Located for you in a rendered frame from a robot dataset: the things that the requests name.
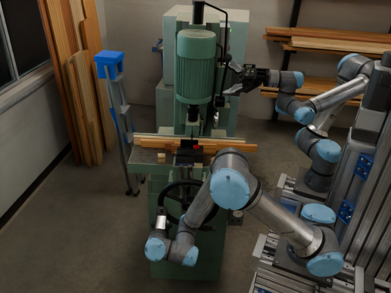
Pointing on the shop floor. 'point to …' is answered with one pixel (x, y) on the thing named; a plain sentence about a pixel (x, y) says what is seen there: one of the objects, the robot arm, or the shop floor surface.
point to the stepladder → (118, 110)
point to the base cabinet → (216, 245)
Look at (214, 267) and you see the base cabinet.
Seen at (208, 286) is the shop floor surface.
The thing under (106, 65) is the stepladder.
